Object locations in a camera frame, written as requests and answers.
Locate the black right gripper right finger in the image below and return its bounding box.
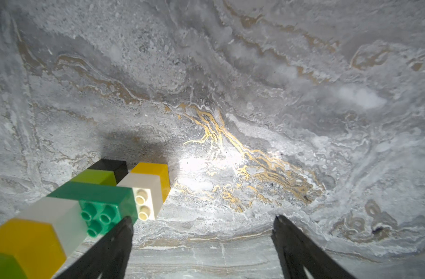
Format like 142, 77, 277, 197
272, 215, 354, 279

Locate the dark green long brick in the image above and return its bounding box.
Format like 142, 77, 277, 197
48, 181, 138, 238

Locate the white square brick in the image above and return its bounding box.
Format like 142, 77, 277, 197
117, 173, 163, 222
16, 196, 88, 257

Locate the yellow square brick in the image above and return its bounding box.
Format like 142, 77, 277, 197
131, 162, 171, 202
0, 218, 67, 279

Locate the lime green square brick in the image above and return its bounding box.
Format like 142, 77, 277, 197
70, 169, 117, 187

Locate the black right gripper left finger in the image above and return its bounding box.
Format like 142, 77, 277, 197
57, 216, 133, 279

